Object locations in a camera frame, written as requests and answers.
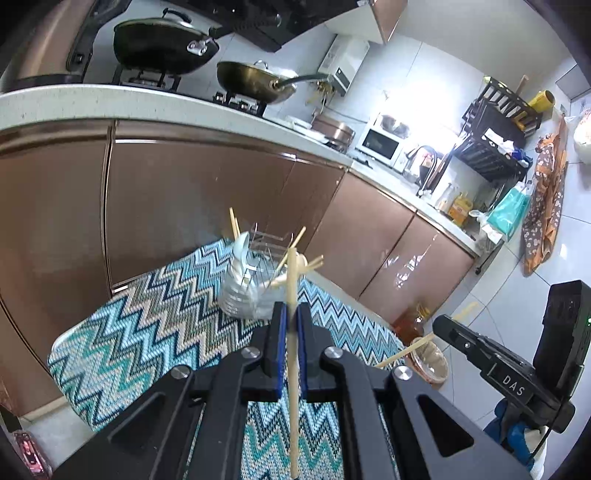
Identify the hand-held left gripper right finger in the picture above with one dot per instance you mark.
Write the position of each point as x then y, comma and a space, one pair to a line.
302, 350

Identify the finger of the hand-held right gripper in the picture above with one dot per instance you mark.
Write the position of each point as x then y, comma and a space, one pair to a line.
461, 339

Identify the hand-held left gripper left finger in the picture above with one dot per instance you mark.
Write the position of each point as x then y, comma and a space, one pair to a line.
280, 350

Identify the wooden chopstick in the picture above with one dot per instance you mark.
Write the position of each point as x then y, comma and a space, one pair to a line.
232, 224
298, 237
406, 350
293, 424
314, 263
237, 230

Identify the person's right hand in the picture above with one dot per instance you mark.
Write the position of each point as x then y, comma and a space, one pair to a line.
515, 437

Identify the small trash bin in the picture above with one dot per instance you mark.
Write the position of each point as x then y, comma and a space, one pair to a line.
431, 364

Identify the amber oil bottle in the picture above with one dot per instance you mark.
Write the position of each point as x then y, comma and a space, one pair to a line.
411, 323

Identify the white ceramic spoon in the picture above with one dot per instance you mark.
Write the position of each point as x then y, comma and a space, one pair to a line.
241, 256

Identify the zigzag patterned mat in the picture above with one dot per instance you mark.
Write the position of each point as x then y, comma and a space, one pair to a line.
161, 318

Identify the yellow detergent bottle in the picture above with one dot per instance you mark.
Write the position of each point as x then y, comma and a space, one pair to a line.
459, 211

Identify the teal plastic bag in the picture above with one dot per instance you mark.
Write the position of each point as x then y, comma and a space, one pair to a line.
508, 214

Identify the floral brown apron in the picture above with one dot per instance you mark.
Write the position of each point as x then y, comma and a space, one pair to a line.
545, 198

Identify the white spray bottle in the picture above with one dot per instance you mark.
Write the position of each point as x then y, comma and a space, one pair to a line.
443, 197

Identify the bronze base cabinets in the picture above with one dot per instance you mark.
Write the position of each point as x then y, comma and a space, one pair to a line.
184, 198

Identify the black dish rack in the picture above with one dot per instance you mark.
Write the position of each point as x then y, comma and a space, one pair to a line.
489, 152

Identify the white plastic bag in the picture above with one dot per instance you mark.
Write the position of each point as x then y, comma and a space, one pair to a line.
582, 138

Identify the white microwave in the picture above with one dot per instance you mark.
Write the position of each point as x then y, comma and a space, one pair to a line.
376, 145

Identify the bronze rice cooker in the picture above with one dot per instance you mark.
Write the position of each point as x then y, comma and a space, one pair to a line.
332, 134

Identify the white plate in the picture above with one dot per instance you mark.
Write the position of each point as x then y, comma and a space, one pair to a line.
302, 128

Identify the steel bowl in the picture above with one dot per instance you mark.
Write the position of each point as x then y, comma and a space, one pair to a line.
395, 125

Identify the yellow roll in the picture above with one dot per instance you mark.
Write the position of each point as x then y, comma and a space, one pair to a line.
541, 99

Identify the bronze wok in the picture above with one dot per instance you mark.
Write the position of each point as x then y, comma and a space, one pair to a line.
249, 85

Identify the pink plastic item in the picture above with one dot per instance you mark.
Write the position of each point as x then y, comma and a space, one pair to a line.
30, 454

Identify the glass wok lid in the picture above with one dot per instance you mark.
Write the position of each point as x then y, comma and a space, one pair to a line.
268, 70

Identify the white water heater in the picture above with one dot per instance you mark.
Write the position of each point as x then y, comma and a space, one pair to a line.
344, 62

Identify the black gas stove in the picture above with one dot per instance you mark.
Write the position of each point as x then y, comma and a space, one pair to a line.
147, 78

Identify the black wok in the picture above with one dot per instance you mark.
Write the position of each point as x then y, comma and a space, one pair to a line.
157, 50

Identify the black range hood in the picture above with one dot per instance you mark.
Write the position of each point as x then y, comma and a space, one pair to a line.
277, 23

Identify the bronze upper cabinet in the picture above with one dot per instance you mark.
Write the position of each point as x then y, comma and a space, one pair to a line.
390, 18

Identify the black wok lid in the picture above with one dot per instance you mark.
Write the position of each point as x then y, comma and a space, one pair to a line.
161, 21

